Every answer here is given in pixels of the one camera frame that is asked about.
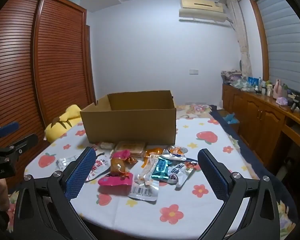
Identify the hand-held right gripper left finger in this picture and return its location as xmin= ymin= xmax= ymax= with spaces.
xmin=14 ymin=146 xmax=98 ymax=240

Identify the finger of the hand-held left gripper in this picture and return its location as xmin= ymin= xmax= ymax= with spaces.
xmin=0 ymin=133 xmax=39 ymax=158
xmin=0 ymin=121 xmax=20 ymax=143

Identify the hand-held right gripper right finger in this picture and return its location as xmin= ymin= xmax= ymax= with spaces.
xmin=197 ymin=148 xmax=288 ymax=240

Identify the white red snack packet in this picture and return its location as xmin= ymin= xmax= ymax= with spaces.
xmin=86 ymin=152 xmax=110 ymax=182

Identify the white blue snack packet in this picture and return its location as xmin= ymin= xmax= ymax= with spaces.
xmin=169 ymin=160 xmax=202 ymax=188

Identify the pink snack packet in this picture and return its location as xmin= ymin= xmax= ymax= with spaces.
xmin=98 ymin=149 xmax=138 ymax=194

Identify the teal snack packet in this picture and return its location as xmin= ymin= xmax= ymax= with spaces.
xmin=151 ymin=157 xmax=174 ymax=182

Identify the orange clear snack packet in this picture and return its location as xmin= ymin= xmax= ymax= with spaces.
xmin=137 ymin=147 xmax=165 ymax=185

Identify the brown cardboard box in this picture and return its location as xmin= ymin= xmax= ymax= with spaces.
xmin=80 ymin=90 xmax=177 ymax=146

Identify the person's left hand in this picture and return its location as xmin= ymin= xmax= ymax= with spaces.
xmin=0 ymin=179 xmax=10 ymax=212

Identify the white strawberry print sheet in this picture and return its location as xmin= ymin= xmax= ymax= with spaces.
xmin=22 ymin=116 xmax=255 ymax=230

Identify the pale bread packet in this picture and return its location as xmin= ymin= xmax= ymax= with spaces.
xmin=97 ymin=142 xmax=115 ymax=150

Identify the silver orange snack packet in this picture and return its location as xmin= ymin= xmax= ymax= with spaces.
xmin=167 ymin=145 xmax=189 ymax=161

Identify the yellow plush toy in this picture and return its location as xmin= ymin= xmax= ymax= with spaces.
xmin=44 ymin=104 xmax=84 ymax=142

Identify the brown cake packet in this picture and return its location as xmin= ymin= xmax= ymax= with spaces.
xmin=112 ymin=141 xmax=146 ymax=157

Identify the teal plastic bag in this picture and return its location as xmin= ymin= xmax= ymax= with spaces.
xmin=224 ymin=114 xmax=240 ymax=124

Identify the clear barcode snack packet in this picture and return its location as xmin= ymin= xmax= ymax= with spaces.
xmin=127 ymin=180 xmax=160 ymax=202

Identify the wooden sideboard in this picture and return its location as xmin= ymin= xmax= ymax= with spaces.
xmin=221 ymin=82 xmax=300 ymax=173

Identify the wooden louvered wardrobe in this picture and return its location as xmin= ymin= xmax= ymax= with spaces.
xmin=0 ymin=0 xmax=97 ymax=170

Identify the pink bottle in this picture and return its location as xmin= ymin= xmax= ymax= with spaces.
xmin=275 ymin=79 xmax=284 ymax=98

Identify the pale patterned curtain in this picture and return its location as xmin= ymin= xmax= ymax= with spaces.
xmin=226 ymin=0 xmax=252 ymax=78

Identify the grey window blind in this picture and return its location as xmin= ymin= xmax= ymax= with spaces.
xmin=254 ymin=0 xmax=300 ymax=93

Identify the white air conditioner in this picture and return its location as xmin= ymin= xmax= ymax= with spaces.
xmin=179 ymin=0 xmax=234 ymax=28

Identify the wooden window frame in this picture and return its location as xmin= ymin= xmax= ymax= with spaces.
xmin=247 ymin=0 xmax=270 ymax=80

